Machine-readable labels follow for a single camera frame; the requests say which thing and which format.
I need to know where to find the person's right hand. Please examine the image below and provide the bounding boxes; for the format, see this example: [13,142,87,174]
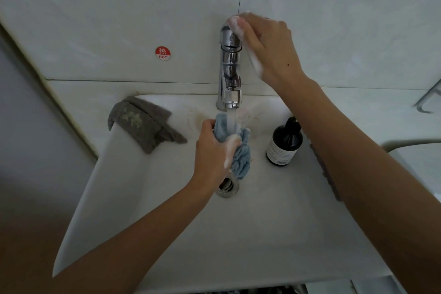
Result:
[227,12,310,95]

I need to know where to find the person's left hand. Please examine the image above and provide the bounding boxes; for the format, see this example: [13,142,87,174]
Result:
[187,119,243,196]

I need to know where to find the blue stained cloth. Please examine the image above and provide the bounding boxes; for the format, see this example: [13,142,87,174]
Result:
[212,111,253,181]

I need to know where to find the grey stained cloth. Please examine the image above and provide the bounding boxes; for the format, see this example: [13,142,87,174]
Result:
[107,96,188,155]

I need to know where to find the white ceramic sink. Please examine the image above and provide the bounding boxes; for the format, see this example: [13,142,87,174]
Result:
[51,92,395,294]

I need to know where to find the brown cloth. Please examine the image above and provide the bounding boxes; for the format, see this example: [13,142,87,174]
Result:
[310,142,342,202]

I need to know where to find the person's left forearm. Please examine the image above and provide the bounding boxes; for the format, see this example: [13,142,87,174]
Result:
[0,181,218,294]

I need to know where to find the person's right forearm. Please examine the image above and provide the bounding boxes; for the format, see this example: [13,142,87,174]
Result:
[279,75,441,294]

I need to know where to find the metal sink drain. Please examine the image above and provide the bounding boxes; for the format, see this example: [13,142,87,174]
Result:
[215,175,241,199]

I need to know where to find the chrome faucet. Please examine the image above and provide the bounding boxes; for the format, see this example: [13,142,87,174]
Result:
[215,25,243,111]

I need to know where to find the black pump soap bottle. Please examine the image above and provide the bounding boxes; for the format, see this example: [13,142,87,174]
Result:
[266,117,304,167]

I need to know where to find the red round sticker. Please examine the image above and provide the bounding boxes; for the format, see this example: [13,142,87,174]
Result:
[154,45,172,62]

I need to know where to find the gray patterned trousers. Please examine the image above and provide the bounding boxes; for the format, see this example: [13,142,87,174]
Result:
[186,284,309,294]

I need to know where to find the white toilet tank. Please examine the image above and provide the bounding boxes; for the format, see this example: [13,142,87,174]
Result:
[386,140,441,202]

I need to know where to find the metal wall shelf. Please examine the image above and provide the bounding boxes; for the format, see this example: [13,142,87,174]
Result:
[415,78,441,113]

